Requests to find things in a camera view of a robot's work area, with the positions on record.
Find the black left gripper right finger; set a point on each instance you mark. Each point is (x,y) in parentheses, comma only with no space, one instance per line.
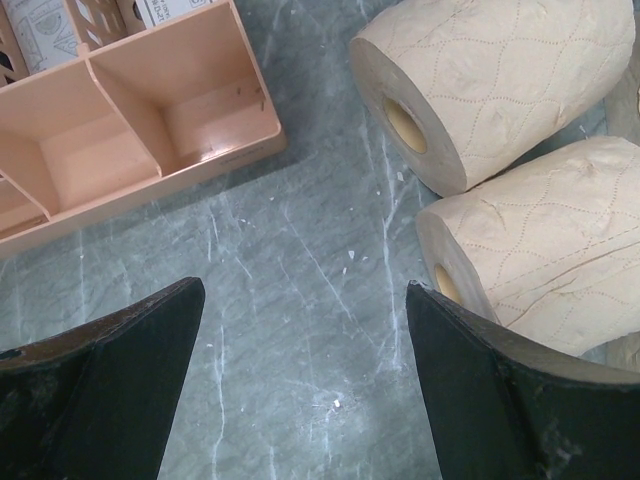
(501,406)

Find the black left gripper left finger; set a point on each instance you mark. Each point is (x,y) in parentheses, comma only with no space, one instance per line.
(98,401)

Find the brown toilet roll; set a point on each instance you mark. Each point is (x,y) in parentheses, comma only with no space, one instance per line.
(465,88)
(549,250)

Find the peach plastic file organizer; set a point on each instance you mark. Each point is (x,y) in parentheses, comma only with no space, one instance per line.
(132,118)

